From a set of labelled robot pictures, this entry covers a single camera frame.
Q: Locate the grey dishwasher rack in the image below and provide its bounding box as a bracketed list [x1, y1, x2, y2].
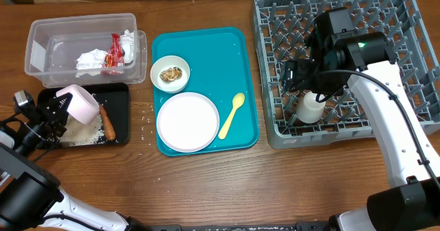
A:
[253, 0, 439, 149]

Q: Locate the pile of white rice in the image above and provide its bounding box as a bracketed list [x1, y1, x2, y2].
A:
[59, 115, 105, 147]

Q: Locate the white paper cup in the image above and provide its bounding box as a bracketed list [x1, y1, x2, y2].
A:
[296, 91, 326, 124]

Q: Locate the foil wrapper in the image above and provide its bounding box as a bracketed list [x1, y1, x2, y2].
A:
[120, 30, 135, 64]

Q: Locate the white bowl with food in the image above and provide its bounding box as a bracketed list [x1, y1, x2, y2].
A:
[150, 56, 190, 94]

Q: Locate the white round plate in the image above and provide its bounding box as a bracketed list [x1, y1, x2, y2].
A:
[156, 92, 220, 153]

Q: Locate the white napkin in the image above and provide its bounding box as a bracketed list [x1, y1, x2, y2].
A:
[76, 49, 107, 78]

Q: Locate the brown food scrap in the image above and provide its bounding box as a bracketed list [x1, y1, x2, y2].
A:
[159, 67, 183, 83]

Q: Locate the black plastic tray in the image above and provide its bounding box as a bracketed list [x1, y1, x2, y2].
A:
[37, 83, 131, 148]

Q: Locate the fried sausage stick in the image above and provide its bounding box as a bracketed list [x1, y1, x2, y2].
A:
[100, 104, 116, 141]

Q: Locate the pink bowl with rice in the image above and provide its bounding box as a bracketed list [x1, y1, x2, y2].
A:
[56, 85, 100, 124]

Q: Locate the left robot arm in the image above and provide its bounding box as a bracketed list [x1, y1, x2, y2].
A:
[1, 91, 149, 231]

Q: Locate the red snack wrapper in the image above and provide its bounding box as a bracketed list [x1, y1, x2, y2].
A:
[102, 34, 124, 75]

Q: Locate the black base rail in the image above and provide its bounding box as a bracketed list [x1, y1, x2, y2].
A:
[148, 221, 329, 231]

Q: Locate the teal serving tray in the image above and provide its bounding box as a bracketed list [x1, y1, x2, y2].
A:
[151, 27, 260, 157]

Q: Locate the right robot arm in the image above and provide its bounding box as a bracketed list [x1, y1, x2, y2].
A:
[283, 8, 439, 230]

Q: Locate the clear plastic bin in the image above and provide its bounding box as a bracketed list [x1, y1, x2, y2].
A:
[24, 13, 147, 88]

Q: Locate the yellow plastic spoon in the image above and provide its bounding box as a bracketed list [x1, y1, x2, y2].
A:
[218, 93, 245, 140]

